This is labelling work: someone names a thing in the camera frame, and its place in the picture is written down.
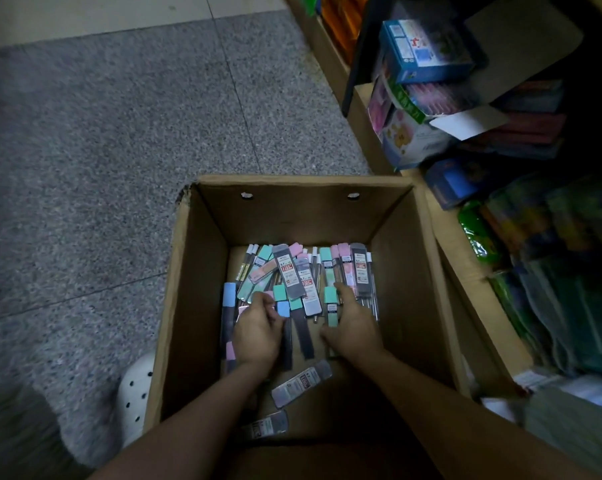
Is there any person's right hand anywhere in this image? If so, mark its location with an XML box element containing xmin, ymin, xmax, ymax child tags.
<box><xmin>320</xmin><ymin>282</ymin><xmax>385</xmax><ymax>363</ymax></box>

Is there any person's left hand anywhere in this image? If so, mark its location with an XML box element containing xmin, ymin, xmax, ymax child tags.
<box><xmin>232</xmin><ymin>292</ymin><xmax>286</xmax><ymax>371</ymax></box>

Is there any teal capped lead packet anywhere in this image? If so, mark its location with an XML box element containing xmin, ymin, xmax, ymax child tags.
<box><xmin>324</xmin><ymin>287</ymin><xmax>340</xmax><ymax>328</ymax></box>

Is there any person's right forearm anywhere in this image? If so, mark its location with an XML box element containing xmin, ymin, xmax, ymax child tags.
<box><xmin>353</xmin><ymin>351</ymin><xmax>594</xmax><ymax>480</ymax></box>

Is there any person's left forearm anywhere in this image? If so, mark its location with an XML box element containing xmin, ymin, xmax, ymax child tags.
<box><xmin>88</xmin><ymin>362</ymin><xmax>274</xmax><ymax>480</ymax></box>

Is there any pile of pencil lead packets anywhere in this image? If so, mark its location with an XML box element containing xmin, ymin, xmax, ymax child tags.
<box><xmin>221</xmin><ymin>242</ymin><xmax>380</xmax><ymax>373</ymax></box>

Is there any grey lead refill packet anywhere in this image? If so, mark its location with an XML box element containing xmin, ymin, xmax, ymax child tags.
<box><xmin>240</xmin><ymin>410</ymin><xmax>289</xmax><ymax>441</ymax></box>
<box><xmin>271</xmin><ymin>360</ymin><xmax>333</xmax><ymax>410</ymax></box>

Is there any brown cardboard box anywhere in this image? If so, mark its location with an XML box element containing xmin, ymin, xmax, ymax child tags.
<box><xmin>143</xmin><ymin>175</ymin><xmax>474</xmax><ymax>480</ymax></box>

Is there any wooden shelf unit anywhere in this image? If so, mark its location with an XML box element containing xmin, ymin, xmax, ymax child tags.
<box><xmin>285</xmin><ymin>0</ymin><xmax>538</xmax><ymax>395</ymax></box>

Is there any white perforated clog shoe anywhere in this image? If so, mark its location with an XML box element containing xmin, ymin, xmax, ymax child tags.
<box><xmin>116</xmin><ymin>352</ymin><xmax>157</xmax><ymax>448</ymax></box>

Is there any green plastic packet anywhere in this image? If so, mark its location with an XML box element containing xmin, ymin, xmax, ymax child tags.
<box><xmin>457</xmin><ymin>200</ymin><xmax>503</xmax><ymax>266</ymax></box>

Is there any small blue box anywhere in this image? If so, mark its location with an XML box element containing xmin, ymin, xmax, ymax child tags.
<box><xmin>424</xmin><ymin>156</ymin><xmax>488</xmax><ymax>211</ymax></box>

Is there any white bear print box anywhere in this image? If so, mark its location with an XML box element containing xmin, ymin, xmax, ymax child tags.
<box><xmin>380</xmin><ymin>106</ymin><xmax>458</xmax><ymax>171</ymax></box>

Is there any pink toy box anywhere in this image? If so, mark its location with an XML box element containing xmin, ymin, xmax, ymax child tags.
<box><xmin>367</xmin><ymin>76</ymin><xmax>482</xmax><ymax>136</ymax></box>

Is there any pile of plastic wrapped goods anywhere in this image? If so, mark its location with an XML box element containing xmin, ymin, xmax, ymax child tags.
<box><xmin>481</xmin><ymin>167</ymin><xmax>602</xmax><ymax>388</ymax></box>

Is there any person's left leg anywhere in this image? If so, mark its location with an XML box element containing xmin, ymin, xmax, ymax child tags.
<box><xmin>0</xmin><ymin>382</ymin><xmax>89</xmax><ymax>480</ymax></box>

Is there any stack of pink notebooks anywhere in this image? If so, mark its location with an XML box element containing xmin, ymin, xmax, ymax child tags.
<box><xmin>473</xmin><ymin>79</ymin><xmax>568</xmax><ymax>161</ymax></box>

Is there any stack of orange packets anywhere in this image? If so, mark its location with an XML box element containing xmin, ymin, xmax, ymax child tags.
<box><xmin>320</xmin><ymin>0</ymin><xmax>370</xmax><ymax>64</ymax></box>

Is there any blue toy box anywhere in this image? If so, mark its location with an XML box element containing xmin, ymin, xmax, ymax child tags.
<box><xmin>379</xmin><ymin>18</ymin><xmax>478</xmax><ymax>85</ymax></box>

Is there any open cardboard carton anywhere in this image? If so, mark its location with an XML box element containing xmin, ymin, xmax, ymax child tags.
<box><xmin>429</xmin><ymin>0</ymin><xmax>585</xmax><ymax>141</ymax></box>

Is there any black shelf post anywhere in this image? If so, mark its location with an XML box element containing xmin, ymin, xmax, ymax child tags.
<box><xmin>341</xmin><ymin>0</ymin><xmax>383</xmax><ymax>118</ymax></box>

